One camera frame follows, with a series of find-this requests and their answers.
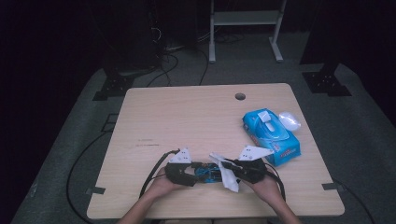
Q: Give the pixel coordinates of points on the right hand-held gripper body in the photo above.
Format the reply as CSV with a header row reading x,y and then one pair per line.
x,y
253,171

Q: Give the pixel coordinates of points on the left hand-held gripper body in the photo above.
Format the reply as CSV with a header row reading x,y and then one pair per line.
x,y
176,174

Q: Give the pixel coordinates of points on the white wet wipe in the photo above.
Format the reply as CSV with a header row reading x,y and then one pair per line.
x,y
230,183

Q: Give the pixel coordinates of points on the blue wet wipes pack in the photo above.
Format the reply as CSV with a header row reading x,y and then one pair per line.
x,y
274,140

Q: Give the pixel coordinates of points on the person's left hand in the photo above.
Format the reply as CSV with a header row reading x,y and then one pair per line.
x,y
162,186

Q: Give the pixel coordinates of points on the person's right hand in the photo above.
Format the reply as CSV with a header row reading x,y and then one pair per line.
x,y
264,186

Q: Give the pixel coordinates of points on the black tape strip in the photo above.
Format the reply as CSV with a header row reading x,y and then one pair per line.
x,y
331,186
95,190

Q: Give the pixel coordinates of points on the black tape square outline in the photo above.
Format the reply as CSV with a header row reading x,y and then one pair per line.
x,y
106,122

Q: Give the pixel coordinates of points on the black stand base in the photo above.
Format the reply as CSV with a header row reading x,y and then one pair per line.
x,y
325,82
113,87

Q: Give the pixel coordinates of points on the white metal stand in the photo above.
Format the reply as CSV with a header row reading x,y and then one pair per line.
x,y
246,18

